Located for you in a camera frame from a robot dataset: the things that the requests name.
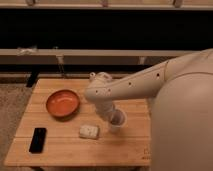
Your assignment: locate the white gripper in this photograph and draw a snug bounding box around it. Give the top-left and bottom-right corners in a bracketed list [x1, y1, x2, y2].
[95, 101, 116, 131]

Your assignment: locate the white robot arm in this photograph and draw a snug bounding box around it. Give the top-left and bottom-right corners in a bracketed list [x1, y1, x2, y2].
[85, 48, 213, 171]

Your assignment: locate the orange ceramic bowl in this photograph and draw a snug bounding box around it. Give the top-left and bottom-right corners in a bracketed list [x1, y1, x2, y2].
[46, 89, 80, 118]

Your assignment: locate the white rectangular box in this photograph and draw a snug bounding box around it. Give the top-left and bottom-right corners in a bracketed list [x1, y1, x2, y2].
[79, 125, 99, 139]

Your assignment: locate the wooden table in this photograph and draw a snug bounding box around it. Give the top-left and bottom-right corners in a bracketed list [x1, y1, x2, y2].
[5, 79, 150, 167]

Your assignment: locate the black smartphone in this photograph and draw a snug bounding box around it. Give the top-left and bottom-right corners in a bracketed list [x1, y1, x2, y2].
[29, 127, 47, 153]

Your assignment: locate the long grey bench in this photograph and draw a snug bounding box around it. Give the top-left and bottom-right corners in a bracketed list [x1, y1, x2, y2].
[0, 48, 190, 87]

